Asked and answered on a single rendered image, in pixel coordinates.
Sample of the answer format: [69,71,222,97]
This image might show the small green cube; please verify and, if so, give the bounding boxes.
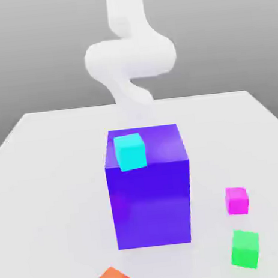
[227,227,263,272]

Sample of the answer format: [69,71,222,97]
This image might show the small magenta cube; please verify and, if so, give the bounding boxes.
[223,185,251,217]

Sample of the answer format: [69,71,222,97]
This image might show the large purple box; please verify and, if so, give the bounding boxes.
[100,122,199,252]

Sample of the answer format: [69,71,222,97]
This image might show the small cyan cube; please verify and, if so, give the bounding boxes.
[112,132,148,174]

